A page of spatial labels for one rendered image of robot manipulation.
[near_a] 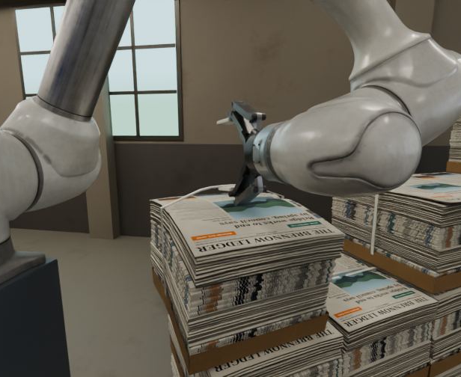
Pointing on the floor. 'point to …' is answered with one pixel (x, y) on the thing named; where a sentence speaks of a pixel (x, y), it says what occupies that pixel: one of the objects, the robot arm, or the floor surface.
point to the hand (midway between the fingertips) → (225, 154)
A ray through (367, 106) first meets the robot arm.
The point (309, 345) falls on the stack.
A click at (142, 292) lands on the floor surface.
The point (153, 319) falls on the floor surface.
